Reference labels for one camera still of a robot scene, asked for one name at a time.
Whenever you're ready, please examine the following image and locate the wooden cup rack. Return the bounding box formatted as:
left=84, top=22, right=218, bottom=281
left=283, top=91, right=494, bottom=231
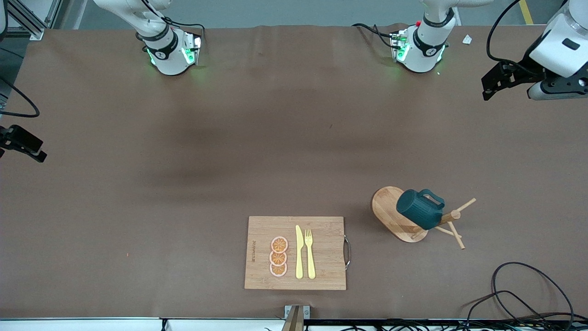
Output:
left=371, top=186, right=477, bottom=250

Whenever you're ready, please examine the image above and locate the black cable along table edge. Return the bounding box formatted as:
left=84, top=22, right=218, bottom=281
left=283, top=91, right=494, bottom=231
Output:
left=303, top=319, right=588, bottom=331

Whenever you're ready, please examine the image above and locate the yellow plastic knife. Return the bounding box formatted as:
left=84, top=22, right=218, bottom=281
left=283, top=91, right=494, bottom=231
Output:
left=295, top=225, right=305, bottom=280

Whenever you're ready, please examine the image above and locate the black looped floor cable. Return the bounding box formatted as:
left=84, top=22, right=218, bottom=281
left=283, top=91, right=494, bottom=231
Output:
left=491, top=262, right=575, bottom=331

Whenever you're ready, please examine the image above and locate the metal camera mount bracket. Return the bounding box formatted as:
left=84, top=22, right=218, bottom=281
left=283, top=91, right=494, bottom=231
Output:
left=281, top=305, right=311, bottom=331

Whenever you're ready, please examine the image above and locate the wooden cutting board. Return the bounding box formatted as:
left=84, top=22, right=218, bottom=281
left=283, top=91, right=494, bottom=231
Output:
left=244, top=216, right=351, bottom=291

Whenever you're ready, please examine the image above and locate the brown table cover mat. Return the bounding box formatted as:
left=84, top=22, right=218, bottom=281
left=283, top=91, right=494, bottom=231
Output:
left=0, top=23, right=588, bottom=320

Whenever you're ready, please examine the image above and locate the yellow plastic fork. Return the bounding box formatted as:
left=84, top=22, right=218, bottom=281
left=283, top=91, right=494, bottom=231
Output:
left=305, top=229, right=317, bottom=280

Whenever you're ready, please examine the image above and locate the black left base cable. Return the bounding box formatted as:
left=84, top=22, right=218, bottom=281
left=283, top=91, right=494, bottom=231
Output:
left=352, top=23, right=401, bottom=49

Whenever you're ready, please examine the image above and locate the aluminium frame profile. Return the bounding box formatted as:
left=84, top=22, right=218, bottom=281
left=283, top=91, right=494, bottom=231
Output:
left=6, top=0, right=63, bottom=41

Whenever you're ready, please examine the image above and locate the dark teal ribbed cup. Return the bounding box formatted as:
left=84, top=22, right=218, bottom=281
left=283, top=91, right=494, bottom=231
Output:
left=396, top=188, right=446, bottom=230

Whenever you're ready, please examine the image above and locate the thin black floor cable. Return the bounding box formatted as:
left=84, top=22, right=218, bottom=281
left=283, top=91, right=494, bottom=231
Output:
left=461, top=290, right=554, bottom=323

